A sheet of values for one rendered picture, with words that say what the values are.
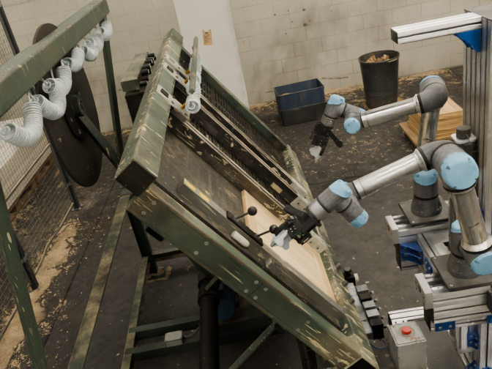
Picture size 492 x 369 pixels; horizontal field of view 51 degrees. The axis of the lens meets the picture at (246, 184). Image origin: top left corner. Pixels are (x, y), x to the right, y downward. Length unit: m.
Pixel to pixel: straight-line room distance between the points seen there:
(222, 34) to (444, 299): 4.38
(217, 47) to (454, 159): 4.52
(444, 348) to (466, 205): 1.37
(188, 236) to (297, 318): 0.54
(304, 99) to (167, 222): 5.12
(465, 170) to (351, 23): 5.90
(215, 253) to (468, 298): 1.15
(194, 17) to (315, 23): 2.13
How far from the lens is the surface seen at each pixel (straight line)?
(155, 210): 1.72
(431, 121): 2.68
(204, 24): 6.06
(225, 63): 6.15
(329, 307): 2.34
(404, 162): 2.02
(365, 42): 7.76
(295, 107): 6.73
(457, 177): 1.91
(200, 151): 2.41
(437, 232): 2.78
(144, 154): 1.71
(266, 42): 7.54
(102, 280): 3.23
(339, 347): 2.15
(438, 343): 3.24
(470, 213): 2.03
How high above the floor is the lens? 2.53
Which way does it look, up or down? 27 degrees down
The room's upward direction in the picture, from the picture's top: 12 degrees counter-clockwise
